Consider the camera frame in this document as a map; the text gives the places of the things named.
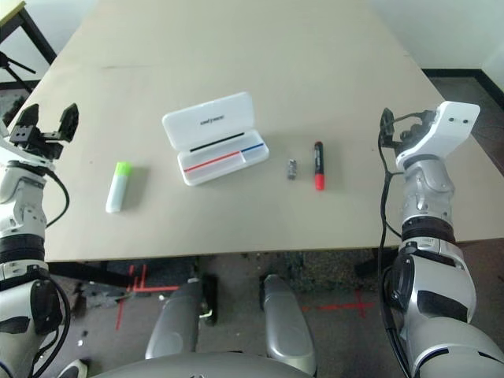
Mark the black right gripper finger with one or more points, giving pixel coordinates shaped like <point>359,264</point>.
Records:
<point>388,120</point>

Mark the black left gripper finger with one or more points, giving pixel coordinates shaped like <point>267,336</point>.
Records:
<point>28,118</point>
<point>69,120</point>

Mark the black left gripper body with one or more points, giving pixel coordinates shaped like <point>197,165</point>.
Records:
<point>35,139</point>

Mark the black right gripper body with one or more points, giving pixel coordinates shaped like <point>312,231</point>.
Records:
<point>409,133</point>

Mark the red and black marker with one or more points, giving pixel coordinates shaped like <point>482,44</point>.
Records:
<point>319,165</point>

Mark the green capped white highlighter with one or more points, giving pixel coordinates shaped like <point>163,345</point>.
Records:
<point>118,189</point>

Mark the white plastic pencil case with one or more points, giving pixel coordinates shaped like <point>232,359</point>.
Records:
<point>212,118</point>

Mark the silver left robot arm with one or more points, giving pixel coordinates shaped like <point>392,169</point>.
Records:
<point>19,189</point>

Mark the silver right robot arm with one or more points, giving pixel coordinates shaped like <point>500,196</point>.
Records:
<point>427,189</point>

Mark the black tripod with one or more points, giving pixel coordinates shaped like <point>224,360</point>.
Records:
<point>17,65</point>

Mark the black framed side table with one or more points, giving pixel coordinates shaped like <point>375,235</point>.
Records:
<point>37,35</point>

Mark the red floor tape lines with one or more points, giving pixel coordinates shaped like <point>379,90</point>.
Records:
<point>138,287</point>

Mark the silver right robot leg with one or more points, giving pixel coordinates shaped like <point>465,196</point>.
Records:
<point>287,323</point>

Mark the silver robot leg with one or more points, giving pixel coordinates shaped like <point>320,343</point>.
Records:
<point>287,323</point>
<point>177,319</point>

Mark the silver left robot leg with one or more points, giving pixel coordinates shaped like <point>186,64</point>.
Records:
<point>177,319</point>

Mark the grey robot torso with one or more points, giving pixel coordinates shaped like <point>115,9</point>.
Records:
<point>197,366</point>

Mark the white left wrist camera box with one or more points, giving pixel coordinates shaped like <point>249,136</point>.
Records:
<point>15,154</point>

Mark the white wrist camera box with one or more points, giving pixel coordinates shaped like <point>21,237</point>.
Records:
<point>15,154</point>
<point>449,126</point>

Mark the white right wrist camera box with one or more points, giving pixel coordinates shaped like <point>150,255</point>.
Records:
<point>449,126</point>

